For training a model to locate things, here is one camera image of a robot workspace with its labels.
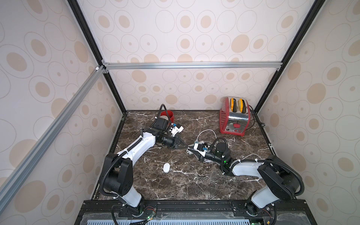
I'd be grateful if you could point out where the red silver toaster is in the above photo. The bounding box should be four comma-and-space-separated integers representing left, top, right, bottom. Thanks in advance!
219, 97, 251, 137

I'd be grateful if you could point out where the black frame post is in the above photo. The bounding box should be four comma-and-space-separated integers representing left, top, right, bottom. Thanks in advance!
255, 0, 326, 114
67, 0, 127, 114

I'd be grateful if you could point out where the black toaster cord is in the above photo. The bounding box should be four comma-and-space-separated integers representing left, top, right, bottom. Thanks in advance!
246, 105, 258, 132

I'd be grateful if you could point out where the red metal bucket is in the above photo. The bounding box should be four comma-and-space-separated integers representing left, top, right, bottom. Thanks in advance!
160, 110, 174, 123

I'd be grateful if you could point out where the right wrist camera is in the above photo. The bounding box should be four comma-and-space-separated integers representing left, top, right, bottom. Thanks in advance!
194, 141, 210, 157

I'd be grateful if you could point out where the black right frame post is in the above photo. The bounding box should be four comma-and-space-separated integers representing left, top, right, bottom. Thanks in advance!
255, 0, 326, 114

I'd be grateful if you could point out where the white earbud case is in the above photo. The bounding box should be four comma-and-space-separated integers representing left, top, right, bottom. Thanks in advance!
163, 163, 170, 173

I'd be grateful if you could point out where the left diagonal aluminium rail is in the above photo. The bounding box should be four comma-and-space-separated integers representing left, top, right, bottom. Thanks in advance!
1, 65, 105, 213

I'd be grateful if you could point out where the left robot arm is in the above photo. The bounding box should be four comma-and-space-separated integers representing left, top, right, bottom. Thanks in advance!
99, 104, 187, 208

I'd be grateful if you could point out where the horizontal aluminium rail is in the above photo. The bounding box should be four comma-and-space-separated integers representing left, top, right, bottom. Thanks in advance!
105, 61, 283, 70

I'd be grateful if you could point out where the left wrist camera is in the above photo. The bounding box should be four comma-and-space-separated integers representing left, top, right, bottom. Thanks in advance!
171, 123, 184, 137

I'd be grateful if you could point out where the black left frame post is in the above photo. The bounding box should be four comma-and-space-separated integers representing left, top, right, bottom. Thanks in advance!
67, 0, 127, 114

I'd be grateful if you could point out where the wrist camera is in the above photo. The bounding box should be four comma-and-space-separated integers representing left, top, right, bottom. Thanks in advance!
171, 123, 184, 137
194, 141, 210, 157

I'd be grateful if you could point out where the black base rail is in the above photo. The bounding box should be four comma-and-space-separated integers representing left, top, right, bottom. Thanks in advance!
75, 199, 316, 225

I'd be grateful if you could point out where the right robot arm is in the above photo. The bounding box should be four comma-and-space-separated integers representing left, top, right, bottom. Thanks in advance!
187, 137, 305, 216

